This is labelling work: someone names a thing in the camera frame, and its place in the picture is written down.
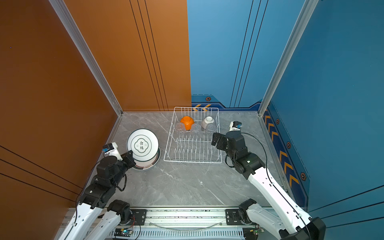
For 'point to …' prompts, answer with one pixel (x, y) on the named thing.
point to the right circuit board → (252, 233)
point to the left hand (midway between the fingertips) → (133, 150)
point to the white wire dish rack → (182, 147)
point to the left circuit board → (125, 232)
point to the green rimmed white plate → (150, 166)
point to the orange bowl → (188, 121)
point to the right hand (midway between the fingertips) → (219, 136)
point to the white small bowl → (209, 119)
